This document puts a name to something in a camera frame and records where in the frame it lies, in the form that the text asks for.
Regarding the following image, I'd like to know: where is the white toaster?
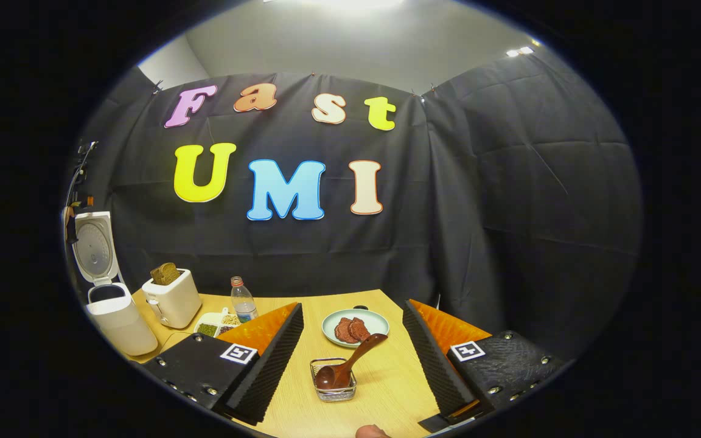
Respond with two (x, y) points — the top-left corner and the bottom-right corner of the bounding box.
(142, 268), (203, 330)

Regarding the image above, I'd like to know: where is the pale green plate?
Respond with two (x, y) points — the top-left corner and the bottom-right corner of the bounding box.
(321, 308), (391, 349)

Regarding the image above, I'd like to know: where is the clear plastic bottle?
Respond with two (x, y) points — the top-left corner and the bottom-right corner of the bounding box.
(231, 276), (260, 324)

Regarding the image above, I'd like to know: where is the white divided bean dish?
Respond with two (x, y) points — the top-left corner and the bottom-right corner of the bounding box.
(194, 307), (243, 339)

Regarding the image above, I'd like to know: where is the wire metal chopstick holder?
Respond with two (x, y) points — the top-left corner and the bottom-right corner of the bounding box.
(310, 358), (358, 403)

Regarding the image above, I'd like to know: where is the white rice cooker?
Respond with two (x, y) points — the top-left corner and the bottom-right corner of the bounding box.
(71, 210), (159, 357)

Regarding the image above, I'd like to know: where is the brown wooden spoon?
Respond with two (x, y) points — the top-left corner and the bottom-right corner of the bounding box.
(315, 333), (389, 391)

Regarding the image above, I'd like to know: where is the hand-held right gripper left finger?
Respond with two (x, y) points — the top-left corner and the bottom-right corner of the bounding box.
(144, 302), (305, 426)

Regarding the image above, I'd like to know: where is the ceiling light panel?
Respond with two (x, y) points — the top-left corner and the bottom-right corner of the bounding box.
(264, 0), (407, 10)

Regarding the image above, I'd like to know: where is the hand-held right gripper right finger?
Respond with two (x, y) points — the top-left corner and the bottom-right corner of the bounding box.
(402, 299), (568, 434)

